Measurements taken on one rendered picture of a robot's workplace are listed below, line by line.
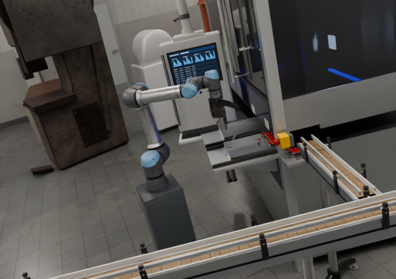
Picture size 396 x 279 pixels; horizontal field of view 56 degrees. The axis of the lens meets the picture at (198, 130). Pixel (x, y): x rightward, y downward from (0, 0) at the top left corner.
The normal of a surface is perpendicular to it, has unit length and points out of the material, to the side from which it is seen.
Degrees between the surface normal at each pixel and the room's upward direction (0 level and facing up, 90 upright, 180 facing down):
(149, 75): 90
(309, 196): 90
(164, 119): 90
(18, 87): 90
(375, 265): 0
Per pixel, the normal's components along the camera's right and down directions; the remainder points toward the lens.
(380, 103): 0.11, 0.33
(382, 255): -0.22, -0.91
